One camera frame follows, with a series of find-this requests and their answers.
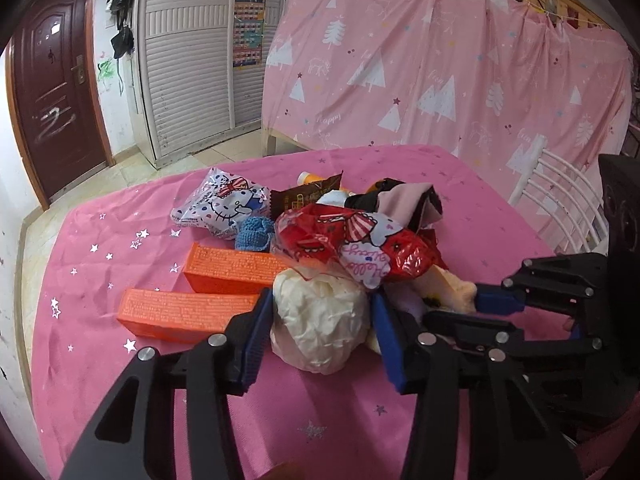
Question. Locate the colourful wall poster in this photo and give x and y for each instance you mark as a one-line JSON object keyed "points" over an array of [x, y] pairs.
{"points": [[248, 32]]}

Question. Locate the dark red door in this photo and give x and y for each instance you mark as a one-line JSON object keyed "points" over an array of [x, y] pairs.
{"points": [[53, 97]]}

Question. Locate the white Hello Kitty wrapper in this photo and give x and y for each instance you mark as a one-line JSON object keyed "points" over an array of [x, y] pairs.
{"points": [[222, 203]]}

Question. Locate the red Hello Kitty wrapper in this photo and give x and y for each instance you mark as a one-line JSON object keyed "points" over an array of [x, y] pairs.
{"points": [[369, 247]]}

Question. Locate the white louvered wardrobe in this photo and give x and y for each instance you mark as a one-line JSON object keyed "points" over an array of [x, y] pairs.
{"points": [[188, 94]]}

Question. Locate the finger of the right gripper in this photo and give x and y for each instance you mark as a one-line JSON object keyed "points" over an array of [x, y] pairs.
{"points": [[471, 331], [567, 285]]}

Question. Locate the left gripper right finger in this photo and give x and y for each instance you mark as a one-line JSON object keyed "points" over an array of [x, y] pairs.
{"points": [[509, 437]]}

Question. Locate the white metal chair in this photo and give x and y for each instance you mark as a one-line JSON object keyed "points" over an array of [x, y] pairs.
{"points": [[558, 200]]}

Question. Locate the orange box near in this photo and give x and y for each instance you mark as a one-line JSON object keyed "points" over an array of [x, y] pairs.
{"points": [[185, 317]]}

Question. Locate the black bags hanging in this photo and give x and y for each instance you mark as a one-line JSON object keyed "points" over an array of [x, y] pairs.
{"points": [[123, 42]]}

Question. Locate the pink tree-print bed curtain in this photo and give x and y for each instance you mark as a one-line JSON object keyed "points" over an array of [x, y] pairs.
{"points": [[477, 78]]}

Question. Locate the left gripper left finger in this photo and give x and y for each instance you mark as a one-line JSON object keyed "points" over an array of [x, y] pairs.
{"points": [[131, 433]]}

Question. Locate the blue knitted sock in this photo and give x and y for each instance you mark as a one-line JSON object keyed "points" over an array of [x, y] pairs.
{"points": [[255, 235]]}

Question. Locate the pink star tablecloth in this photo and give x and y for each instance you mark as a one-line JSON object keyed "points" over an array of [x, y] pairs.
{"points": [[348, 425]]}

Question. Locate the orange box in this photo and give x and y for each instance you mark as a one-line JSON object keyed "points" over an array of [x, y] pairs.
{"points": [[221, 271], [185, 317]]}

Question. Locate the orange box far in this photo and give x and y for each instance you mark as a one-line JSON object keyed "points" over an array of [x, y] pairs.
{"points": [[221, 271]]}

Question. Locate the black and pink cloth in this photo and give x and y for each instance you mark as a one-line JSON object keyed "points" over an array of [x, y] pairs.
{"points": [[416, 206]]}

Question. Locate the brown snack wrapper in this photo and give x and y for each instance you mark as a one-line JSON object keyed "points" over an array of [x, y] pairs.
{"points": [[300, 196]]}

